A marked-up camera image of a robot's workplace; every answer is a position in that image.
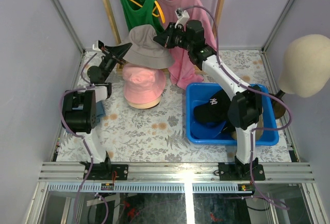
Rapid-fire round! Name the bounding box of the pink t-shirt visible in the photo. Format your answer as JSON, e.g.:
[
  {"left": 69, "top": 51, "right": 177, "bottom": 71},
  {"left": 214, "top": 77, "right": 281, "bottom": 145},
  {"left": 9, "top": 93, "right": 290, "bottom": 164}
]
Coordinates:
[{"left": 157, "top": 0, "right": 217, "bottom": 90}]

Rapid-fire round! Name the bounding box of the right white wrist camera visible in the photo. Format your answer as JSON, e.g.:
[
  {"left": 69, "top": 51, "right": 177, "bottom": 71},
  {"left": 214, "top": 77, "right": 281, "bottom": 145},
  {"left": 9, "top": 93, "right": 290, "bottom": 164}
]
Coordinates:
[{"left": 175, "top": 8, "right": 190, "bottom": 28}]

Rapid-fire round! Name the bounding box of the grey bucket hat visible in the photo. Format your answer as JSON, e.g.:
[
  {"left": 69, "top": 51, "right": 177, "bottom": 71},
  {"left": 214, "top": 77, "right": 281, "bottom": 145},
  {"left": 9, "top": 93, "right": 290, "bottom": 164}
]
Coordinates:
[{"left": 120, "top": 24, "right": 175, "bottom": 69}]

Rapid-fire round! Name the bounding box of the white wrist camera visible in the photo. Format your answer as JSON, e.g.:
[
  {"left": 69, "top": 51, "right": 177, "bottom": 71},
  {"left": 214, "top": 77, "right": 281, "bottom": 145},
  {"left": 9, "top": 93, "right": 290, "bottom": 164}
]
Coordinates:
[
  {"left": 175, "top": 8, "right": 190, "bottom": 28},
  {"left": 92, "top": 40, "right": 104, "bottom": 51}
]

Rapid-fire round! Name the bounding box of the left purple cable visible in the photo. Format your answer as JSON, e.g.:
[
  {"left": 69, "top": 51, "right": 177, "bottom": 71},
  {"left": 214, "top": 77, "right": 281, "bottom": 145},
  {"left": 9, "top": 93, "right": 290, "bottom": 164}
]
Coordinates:
[{"left": 59, "top": 53, "right": 98, "bottom": 224}]

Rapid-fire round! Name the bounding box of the green tank top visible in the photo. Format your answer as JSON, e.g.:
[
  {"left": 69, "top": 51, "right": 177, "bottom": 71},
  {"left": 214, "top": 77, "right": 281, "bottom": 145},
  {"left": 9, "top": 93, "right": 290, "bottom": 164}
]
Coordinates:
[{"left": 120, "top": 0, "right": 164, "bottom": 34}]

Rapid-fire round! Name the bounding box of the wooden clothes rack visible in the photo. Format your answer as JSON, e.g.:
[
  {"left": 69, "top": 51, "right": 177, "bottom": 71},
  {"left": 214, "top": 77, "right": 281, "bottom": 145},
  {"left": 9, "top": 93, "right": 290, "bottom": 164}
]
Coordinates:
[{"left": 95, "top": 0, "right": 230, "bottom": 75}]

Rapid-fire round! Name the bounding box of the peach bucket hat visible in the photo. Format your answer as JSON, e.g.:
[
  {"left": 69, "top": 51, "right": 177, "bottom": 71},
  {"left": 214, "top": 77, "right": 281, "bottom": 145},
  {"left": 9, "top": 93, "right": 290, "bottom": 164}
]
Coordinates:
[{"left": 127, "top": 96, "right": 161, "bottom": 110}]

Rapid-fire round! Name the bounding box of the black baseball cap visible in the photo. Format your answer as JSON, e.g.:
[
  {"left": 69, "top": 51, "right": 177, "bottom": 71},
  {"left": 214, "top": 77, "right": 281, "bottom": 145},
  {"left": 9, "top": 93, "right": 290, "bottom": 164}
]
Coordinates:
[{"left": 193, "top": 90, "right": 231, "bottom": 124}]

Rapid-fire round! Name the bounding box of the pink bucket hat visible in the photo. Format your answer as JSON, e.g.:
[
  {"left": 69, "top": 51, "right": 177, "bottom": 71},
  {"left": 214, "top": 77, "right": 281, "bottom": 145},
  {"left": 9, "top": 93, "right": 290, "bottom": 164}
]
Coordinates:
[{"left": 122, "top": 63, "right": 167, "bottom": 104}]

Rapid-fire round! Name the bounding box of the blue plastic bin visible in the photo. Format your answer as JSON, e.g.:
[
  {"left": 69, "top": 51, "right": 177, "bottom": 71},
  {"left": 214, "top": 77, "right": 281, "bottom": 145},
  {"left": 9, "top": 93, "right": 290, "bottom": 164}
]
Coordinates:
[{"left": 186, "top": 83, "right": 279, "bottom": 146}]

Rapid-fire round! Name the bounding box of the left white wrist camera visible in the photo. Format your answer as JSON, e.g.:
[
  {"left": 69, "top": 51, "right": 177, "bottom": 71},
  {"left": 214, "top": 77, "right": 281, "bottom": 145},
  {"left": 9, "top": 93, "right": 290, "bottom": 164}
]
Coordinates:
[{"left": 92, "top": 40, "right": 104, "bottom": 51}]

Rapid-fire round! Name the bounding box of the blue cap in bin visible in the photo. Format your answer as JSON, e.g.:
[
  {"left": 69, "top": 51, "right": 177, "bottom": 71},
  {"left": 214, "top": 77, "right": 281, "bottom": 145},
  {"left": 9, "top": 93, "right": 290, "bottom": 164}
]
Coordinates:
[{"left": 190, "top": 122, "right": 226, "bottom": 140}]

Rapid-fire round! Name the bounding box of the aluminium rail base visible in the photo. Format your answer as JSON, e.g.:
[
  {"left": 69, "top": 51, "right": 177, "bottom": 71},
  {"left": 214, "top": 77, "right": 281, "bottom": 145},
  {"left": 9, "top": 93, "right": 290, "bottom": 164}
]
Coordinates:
[{"left": 38, "top": 161, "right": 317, "bottom": 194}]

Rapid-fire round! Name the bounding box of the folded blue cloth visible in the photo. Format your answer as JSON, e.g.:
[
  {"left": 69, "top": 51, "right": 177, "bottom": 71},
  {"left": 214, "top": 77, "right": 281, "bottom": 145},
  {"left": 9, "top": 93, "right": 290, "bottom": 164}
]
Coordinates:
[{"left": 64, "top": 100, "right": 107, "bottom": 134}]

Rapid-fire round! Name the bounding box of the khaki hat in bin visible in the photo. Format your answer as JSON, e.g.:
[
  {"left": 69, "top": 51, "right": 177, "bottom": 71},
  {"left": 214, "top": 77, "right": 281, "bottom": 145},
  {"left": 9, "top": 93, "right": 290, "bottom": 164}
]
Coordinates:
[{"left": 230, "top": 114, "right": 263, "bottom": 141}]

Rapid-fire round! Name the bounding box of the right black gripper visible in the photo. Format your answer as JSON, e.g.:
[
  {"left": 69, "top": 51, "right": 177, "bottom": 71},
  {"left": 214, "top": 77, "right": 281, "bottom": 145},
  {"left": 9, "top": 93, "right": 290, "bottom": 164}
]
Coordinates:
[{"left": 153, "top": 23, "right": 193, "bottom": 53}]

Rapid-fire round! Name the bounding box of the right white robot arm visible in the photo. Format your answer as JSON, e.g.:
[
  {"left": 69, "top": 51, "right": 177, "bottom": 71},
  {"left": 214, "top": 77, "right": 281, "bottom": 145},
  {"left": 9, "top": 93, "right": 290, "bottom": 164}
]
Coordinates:
[{"left": 153, "top": 20, "right": 262, "bottom": 180}]

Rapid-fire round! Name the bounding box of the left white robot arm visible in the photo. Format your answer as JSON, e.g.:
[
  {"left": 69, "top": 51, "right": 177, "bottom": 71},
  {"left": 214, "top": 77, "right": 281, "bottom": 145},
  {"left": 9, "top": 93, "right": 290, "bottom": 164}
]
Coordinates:
[{"left": 59, "top": 40, "right": 132, "bottom": 180}]

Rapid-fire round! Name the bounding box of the beige mannequin head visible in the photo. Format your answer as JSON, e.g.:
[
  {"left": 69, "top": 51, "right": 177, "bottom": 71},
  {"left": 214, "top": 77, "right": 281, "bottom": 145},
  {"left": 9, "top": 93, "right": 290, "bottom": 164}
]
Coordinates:
[{"left": 269, "top": 33, "right": 330, "bottom": 119}]

